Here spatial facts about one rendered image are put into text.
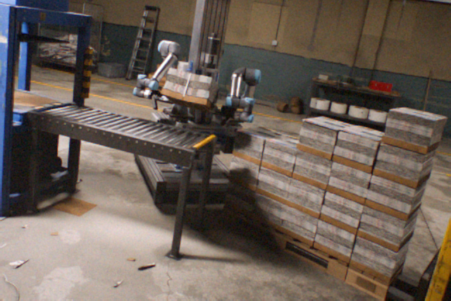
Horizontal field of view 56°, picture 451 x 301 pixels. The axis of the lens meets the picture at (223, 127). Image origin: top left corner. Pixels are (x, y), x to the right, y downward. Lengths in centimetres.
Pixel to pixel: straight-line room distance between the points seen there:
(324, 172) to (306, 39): 700
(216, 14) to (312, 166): 167
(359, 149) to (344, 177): 24
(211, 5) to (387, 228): 237
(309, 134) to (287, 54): 690
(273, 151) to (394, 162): 92
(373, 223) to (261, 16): 762
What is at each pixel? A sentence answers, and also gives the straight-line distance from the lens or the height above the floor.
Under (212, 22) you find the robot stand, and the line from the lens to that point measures 399.
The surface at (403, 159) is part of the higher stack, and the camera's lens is 298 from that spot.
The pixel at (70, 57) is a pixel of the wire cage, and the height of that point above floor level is 38.
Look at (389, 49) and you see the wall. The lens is 996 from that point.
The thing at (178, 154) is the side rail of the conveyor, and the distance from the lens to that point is 288.
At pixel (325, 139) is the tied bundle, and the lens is 315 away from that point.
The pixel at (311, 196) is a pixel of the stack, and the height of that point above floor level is 52.
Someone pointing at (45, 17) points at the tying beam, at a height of 150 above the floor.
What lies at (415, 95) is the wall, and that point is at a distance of 1006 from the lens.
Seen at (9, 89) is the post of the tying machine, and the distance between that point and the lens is 333.
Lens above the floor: 163
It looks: 13 degrees down
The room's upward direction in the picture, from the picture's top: 9 degrees clockwise
